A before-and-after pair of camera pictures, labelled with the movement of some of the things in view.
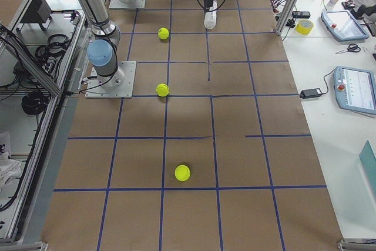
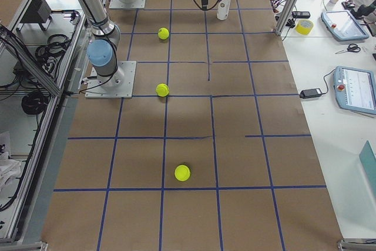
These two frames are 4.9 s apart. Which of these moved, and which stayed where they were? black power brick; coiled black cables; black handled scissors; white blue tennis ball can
Moved: white blue tennis ball can
Stayed: coiled black cables; black handled scissors; black power brick
